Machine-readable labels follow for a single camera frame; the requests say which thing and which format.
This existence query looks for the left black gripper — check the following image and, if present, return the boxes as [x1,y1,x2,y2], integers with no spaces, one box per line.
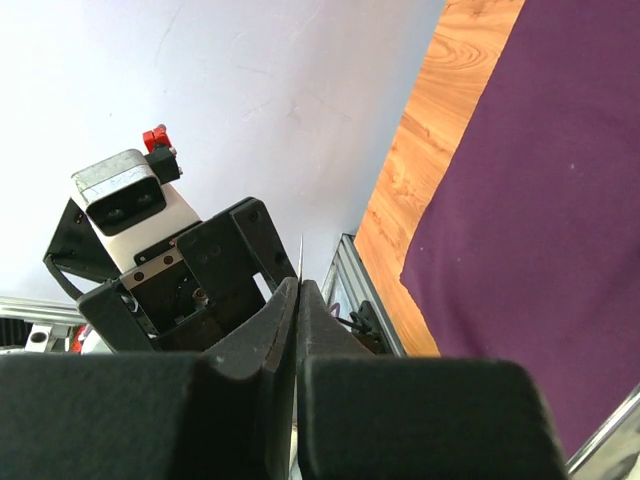
[44,197,295,352]

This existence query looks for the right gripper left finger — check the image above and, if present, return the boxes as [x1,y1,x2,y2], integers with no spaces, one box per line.
[1,278,299,479]

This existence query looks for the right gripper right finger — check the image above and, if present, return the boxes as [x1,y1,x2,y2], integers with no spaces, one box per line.
[297,281,568,479]

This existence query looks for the purple surgical wrap cloth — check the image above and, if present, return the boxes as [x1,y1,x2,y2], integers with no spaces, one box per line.
[401,1,639,454]

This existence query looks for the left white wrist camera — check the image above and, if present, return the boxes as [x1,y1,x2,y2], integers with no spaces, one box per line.
[71,145,200,272]

